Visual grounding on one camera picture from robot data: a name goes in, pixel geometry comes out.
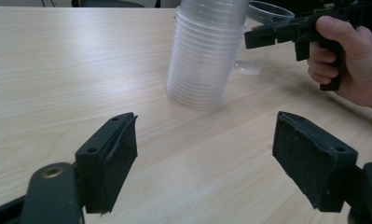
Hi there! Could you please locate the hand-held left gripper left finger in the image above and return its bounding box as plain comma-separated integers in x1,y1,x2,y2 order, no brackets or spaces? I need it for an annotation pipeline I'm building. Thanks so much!
74,112,139,215

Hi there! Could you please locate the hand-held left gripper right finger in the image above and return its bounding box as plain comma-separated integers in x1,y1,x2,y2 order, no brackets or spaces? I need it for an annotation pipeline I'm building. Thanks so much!
271,110,359,214

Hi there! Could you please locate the single clear plastic cup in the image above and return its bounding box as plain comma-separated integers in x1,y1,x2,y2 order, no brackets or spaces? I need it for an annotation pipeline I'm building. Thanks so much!
234,0,296,76

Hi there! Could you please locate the stack of clear plastic cups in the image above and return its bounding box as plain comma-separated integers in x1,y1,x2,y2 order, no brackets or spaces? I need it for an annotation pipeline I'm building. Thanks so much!
166,0,251,109

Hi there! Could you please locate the dark chair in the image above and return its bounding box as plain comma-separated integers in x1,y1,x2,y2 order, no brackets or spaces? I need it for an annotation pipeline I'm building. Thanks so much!
71,0,145,8

